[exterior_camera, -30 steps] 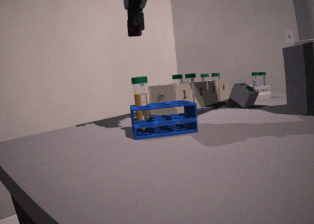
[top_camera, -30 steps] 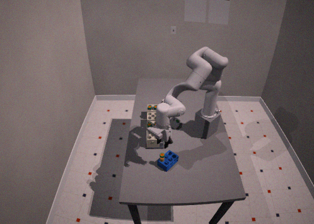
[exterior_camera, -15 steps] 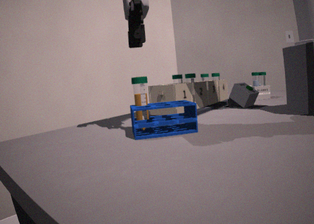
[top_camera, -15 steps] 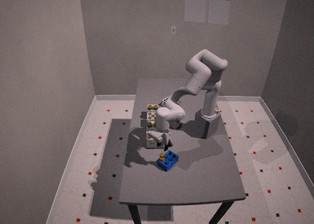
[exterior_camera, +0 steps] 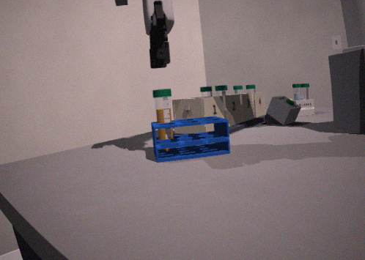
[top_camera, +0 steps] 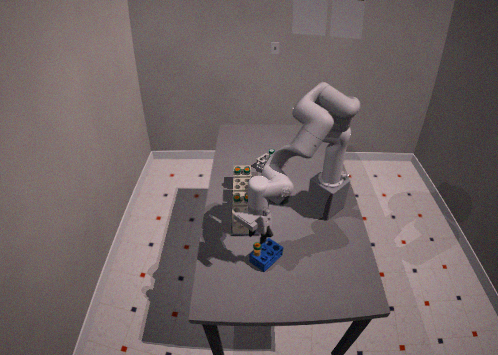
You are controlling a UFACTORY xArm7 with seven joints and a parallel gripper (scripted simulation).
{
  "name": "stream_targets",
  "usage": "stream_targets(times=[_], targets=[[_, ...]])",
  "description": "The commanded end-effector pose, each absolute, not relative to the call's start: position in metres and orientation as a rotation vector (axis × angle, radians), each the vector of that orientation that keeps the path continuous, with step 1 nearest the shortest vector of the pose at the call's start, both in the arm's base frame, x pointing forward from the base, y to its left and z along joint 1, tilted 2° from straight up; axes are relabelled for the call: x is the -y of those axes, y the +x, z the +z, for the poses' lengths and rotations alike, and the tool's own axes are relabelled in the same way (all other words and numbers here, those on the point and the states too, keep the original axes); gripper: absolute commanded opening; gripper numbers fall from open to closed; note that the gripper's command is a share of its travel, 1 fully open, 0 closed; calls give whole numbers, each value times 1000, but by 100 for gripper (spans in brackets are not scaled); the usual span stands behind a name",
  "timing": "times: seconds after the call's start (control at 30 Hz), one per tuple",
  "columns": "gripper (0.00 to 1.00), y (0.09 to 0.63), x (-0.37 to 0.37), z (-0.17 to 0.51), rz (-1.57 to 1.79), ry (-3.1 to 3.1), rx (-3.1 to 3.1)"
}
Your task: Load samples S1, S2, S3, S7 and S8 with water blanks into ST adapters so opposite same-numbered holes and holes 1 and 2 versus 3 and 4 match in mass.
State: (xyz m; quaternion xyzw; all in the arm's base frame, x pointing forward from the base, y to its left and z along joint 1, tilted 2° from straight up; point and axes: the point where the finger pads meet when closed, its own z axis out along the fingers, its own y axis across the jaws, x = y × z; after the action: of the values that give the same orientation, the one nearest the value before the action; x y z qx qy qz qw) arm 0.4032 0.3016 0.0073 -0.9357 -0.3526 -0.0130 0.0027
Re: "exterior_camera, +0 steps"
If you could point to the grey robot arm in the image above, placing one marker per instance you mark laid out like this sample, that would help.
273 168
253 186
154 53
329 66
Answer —
354 22

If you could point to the blue tube rack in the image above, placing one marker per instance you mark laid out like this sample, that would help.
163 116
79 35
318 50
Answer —
188 151

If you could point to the white tube rack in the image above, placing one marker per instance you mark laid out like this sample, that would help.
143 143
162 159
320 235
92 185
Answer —
307 107

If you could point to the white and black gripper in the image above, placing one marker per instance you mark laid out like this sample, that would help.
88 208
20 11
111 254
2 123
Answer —
158 28

